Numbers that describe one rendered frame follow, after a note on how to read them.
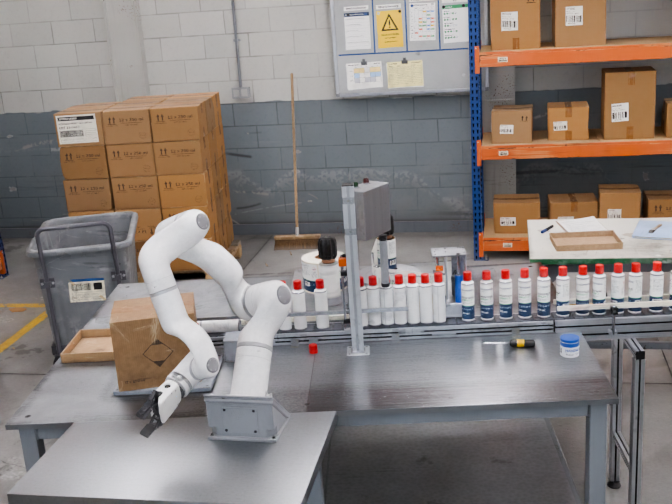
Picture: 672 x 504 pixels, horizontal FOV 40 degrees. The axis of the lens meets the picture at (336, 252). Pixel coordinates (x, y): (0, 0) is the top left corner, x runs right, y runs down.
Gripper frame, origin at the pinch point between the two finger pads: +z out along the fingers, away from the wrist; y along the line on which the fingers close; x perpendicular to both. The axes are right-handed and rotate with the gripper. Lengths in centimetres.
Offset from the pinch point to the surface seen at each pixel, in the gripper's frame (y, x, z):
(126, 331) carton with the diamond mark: 21, 41, -39
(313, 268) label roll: 61, 21, -134
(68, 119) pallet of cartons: 177, 313, -272
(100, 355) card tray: 58, 67, -46
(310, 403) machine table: 31, -27, -51
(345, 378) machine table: 38, -30, -72
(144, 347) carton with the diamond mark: 27, 35, -40
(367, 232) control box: 4, -15, -112
